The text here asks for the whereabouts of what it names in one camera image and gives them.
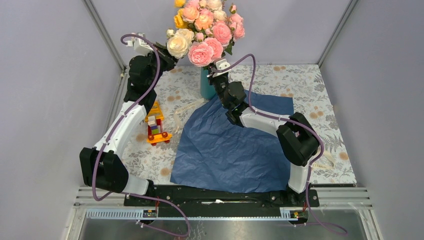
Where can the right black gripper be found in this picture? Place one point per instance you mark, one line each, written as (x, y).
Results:
(212, 79)

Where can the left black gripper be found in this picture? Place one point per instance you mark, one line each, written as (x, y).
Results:
(163, 54)

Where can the large pink rose stem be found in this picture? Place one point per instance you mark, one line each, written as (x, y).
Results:
(218, 37)

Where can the peach pink flower stem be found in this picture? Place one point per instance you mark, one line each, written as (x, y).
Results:
(201, 18)

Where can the blue wrapping paper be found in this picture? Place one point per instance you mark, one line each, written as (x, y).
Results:
(216, 155)

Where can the pink rose flower stem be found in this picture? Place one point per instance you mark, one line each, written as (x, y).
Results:
(236, 24)

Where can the pink flowers bunch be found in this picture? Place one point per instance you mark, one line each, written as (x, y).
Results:
(200, 54)

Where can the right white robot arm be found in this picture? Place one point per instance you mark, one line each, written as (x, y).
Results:
(298, 140)

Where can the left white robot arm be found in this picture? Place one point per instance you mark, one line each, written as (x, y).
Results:
(102, 166)

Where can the teal ceramic vase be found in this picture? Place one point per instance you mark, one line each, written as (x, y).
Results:
(207, 91)

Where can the flower bouquet in vase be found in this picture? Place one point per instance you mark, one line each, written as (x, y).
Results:
(179, 40)

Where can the floral patterned table mat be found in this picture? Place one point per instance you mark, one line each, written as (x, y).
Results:
(303, 84)

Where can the yellow red toy block car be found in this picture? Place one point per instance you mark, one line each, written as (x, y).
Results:
(155, 130)

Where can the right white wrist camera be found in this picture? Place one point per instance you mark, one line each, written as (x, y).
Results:
(218, 67)

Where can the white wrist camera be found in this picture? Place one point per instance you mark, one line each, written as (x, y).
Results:
(139, 46)
(218, 67)

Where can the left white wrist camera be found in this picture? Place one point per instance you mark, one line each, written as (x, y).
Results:
(139, 46)

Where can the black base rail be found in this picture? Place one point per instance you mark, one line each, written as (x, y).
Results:
(170, 200)

